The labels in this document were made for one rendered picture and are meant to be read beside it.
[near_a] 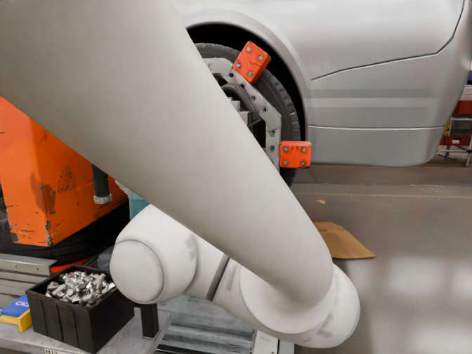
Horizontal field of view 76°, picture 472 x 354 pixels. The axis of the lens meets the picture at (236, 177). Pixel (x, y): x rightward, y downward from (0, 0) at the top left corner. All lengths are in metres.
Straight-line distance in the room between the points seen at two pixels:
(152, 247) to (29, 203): 0.92
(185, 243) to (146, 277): 0.05
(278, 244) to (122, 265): 0.21
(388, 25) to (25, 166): 1.35
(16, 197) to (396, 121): 1.40
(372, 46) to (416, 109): 0.29
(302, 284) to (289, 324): 0.11
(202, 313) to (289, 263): 1.08
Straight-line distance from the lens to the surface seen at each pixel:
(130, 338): 0.86
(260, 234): 0.16
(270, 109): 0.87
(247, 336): 1.28
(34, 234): 1.25
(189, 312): 1.26
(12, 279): 1.56
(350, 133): 1.32
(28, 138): 1.14
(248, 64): 0.89
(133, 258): 0.33
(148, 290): 0.34
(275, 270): 0.19
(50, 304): 0.86
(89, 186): 1.33
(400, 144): 1.37
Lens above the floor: 1.00
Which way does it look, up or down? 14 degrees down
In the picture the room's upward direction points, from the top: straight up
